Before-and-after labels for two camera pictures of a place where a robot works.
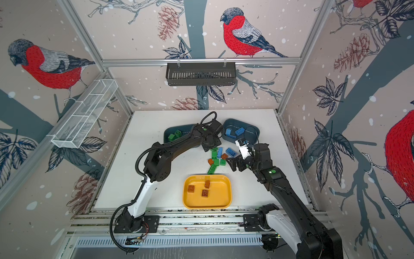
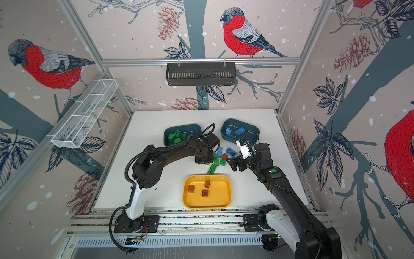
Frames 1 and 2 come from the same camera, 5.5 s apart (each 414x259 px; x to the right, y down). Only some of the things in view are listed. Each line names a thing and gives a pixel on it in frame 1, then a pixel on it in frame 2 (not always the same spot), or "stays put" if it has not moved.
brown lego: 191,188 stays put
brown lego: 205,193 stays put
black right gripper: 234,163 stays put
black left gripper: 218,142 to 199,161
